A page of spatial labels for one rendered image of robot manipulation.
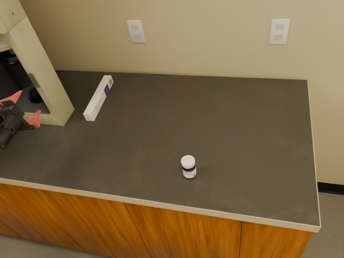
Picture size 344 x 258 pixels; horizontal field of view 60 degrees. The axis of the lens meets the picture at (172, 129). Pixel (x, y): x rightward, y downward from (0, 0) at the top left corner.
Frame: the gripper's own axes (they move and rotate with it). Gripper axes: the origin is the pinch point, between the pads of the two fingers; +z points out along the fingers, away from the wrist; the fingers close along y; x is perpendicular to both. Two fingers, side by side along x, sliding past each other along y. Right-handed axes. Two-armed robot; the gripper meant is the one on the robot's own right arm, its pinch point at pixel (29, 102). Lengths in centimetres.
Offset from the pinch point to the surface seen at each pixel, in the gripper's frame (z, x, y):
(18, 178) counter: -17.8, 14.9, -22.0
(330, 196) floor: 51, -93, -152
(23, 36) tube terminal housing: 16.2, -1.8, 17.2
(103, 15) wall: 55, -9, 2
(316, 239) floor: 20, -83, -149
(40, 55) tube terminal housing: 19.3, 1.0, 7.4
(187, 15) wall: 55, -47, -10
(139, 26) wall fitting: 54, -24, -8
